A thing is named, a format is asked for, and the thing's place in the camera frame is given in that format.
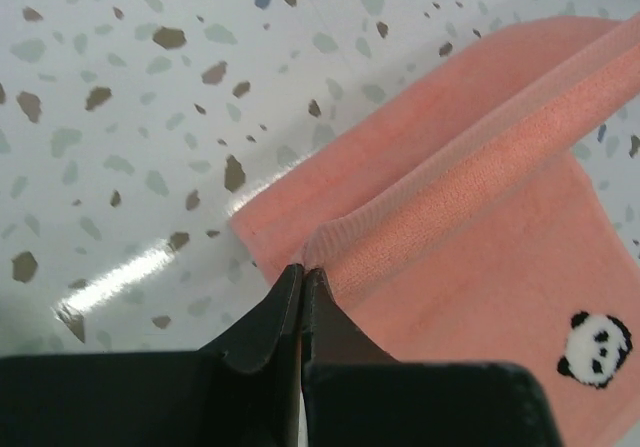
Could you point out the pink panda towel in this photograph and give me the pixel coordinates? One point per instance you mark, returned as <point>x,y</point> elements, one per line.
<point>455,224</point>

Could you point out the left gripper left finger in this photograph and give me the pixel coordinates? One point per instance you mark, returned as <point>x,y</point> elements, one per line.
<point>240,389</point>

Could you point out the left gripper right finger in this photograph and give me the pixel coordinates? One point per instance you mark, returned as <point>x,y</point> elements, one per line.
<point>357,394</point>

